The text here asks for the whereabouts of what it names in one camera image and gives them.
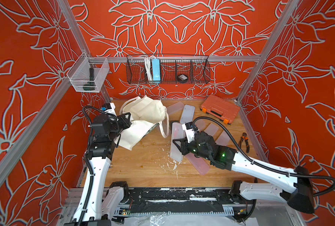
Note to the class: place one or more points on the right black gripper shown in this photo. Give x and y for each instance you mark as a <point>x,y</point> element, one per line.
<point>185,145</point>

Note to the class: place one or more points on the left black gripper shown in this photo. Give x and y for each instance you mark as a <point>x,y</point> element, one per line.
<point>124,120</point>

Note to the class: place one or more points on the pink translucent pencil case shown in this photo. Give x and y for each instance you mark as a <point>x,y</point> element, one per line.
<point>198,163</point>

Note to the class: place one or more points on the white printed canvas tote bag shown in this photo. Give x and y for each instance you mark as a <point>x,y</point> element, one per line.
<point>145,114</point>

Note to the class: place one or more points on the translucent frosted pencil case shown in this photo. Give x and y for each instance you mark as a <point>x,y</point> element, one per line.
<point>200,124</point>

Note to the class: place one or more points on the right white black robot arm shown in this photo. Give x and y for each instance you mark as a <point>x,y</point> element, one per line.
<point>294,187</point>

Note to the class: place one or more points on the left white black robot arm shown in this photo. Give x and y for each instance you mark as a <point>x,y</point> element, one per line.
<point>93,209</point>

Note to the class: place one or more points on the orange plastic tool case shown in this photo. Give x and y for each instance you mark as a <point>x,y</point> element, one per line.
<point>223,110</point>

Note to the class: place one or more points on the dark green flashlight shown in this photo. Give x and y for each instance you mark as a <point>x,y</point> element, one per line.
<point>90,85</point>

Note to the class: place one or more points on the light blue power bank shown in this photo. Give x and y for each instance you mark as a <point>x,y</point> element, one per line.
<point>156,72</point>

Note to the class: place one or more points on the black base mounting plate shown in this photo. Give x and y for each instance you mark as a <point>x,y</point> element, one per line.
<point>144,201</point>

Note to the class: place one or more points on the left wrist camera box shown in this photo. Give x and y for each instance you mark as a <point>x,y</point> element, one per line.
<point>109,108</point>

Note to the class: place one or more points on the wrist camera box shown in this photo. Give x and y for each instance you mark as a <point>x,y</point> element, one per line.
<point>109,108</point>
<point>190,131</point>

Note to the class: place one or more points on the orange handled pliers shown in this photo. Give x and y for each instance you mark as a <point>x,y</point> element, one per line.
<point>244,139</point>

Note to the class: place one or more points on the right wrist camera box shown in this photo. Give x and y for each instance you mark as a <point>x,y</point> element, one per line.
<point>190,131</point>

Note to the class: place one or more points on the clear plastic wall bin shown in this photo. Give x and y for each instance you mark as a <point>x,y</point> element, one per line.
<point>79,72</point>

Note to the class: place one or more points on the black wire wall basket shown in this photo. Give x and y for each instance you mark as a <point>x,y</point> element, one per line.
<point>196,67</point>

